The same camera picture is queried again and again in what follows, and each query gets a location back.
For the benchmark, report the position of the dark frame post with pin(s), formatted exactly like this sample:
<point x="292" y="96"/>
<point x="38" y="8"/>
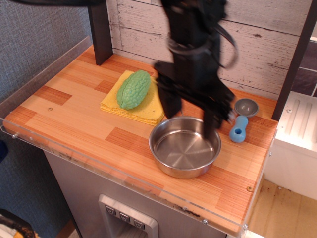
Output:
<point x="100" y="30"/>
<point x="296" y="60"/>

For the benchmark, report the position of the silver metal pot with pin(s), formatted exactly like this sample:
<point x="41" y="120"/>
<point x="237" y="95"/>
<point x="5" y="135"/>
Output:
<point x="180" y="149"/>

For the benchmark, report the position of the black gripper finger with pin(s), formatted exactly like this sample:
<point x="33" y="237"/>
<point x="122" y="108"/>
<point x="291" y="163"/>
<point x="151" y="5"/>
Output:
<point x="212" y="119"/>
<point x="169" y="97"/>

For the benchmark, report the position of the green toy bitter gourd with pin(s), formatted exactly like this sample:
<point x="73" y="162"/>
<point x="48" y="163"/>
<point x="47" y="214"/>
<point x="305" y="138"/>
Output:
<point x="133" y="90"/>

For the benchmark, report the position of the yellow object at corner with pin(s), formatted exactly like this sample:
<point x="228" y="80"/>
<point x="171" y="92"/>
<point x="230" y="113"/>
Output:
<point x="25" y="232"/>

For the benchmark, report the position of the yellow folded cloth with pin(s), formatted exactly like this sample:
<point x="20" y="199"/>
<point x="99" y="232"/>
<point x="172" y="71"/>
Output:
<point x="149" y="111"/>

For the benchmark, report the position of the dark right frame post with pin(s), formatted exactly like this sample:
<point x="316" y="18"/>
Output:
<point x="296" y="60"/>

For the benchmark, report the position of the dark left frame post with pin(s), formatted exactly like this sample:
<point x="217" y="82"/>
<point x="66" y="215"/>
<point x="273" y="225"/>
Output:
<point x="100" y="30"/>

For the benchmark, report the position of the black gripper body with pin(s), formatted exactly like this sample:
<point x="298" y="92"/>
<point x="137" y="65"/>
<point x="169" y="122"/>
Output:
<point x="194" y="73"/>

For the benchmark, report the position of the silver dispenser panel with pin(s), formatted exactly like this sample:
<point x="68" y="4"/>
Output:
<point x="122" y="221"/>

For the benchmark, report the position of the blue and grey spoon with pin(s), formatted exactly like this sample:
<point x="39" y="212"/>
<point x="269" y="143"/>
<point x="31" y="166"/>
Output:
<point x="246" y="108"/>

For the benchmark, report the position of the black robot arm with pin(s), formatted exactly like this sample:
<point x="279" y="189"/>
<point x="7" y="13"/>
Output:
<point x="194" y="42"/>

